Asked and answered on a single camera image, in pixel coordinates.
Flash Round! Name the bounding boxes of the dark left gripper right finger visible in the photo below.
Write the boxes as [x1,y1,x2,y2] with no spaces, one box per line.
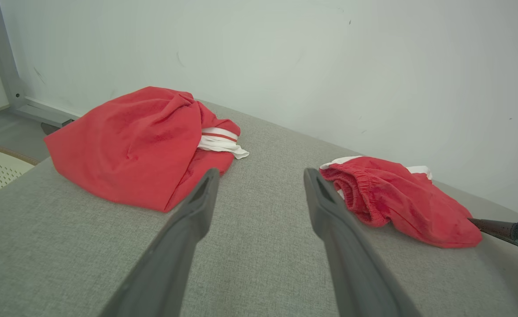
[303,168,423,317]

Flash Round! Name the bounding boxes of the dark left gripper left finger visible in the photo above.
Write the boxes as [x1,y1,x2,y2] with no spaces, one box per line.
[100,168,221,317]

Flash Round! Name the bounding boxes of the red shorts white trim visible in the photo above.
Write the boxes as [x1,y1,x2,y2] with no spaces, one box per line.
[319,156,483,249]

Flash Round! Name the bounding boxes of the red t-shirt white sleeves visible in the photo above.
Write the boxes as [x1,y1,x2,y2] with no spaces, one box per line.
[44,86,250,213]

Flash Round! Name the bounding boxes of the grey metal frame leg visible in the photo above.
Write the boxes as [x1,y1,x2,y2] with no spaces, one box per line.
[0,0,81,128]

